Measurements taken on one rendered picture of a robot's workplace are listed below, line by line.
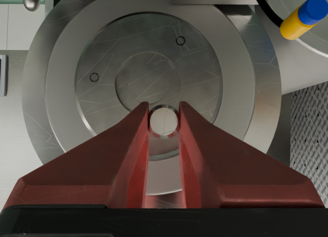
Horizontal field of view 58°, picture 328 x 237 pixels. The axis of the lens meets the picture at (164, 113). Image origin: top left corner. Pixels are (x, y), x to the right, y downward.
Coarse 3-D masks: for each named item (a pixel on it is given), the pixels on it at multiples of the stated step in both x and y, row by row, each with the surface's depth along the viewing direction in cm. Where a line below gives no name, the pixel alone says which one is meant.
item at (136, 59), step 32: (128, 32) 15; (160, 32) 15; (192, 32) 15; (96, 64) 15; (128, 64) 15; (160, 64) 15; (192, 64) 15; (96, 96) 15; (128, 96) 15; (160, 96) 15; (192, 96) 15; (96, 128) 15
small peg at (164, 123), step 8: (152, 112) 12; (160, 112) 12; (168, 112) 12; (176, 112) 12; (152, 120) 12; (160, 120) 12; (168, 120) 12; (176, 120) 12; (152, 128) 12; (160, 128) 12; (168, 128) 12; (176, 128) 12; (160, 136) 12; (168, 136) 12
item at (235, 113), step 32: (96, 0) 16; (128, 0) 16; (160, 0) 16; (64, 32) 16; (96, 32) 16; (224, 32) 16; (64, 64) 16; (224, 64) 16; (64, 96) 16; (224, 96) 16; (64, 128) 16; (224, 128) 16; (160, 160) 16; (160, 192) 16
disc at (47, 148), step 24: (72, 0) 17; (48, 24) 17; (240, 24) 17; (48, 48) 17; (264, 48) 17; (24, 72) 17; (264, 72) 17; (24, 96) 17; (264, 96) 17; (24, 120) 17; (48, 120) 17; (264, 120) 16; (48, 144) 17; (264, 144) 16
